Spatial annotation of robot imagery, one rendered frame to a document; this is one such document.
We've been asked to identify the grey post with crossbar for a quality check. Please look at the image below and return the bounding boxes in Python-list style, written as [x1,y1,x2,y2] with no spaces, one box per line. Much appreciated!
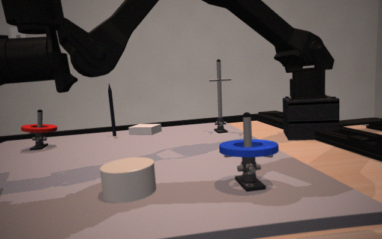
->
[209,59,231,133]

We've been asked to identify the grey post with black foot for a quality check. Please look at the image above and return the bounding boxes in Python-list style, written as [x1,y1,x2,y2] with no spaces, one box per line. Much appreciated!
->
[235,112,266,192]

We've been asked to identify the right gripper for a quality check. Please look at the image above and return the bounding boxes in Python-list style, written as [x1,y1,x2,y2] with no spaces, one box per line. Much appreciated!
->
[0,38,21,84]

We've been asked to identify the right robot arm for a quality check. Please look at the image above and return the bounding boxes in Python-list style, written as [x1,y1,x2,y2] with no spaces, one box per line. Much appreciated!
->
[1,0,334,100]

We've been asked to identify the red ring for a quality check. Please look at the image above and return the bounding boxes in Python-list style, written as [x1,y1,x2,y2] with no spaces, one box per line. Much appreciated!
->
[21,124,57,133]

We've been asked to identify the blue ring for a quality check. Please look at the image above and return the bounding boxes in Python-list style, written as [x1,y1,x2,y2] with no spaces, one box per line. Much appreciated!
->
[219,139,279,157]

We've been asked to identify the grey cylinder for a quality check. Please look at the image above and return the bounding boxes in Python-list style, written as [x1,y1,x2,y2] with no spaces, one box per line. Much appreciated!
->
[100,157,156,203]

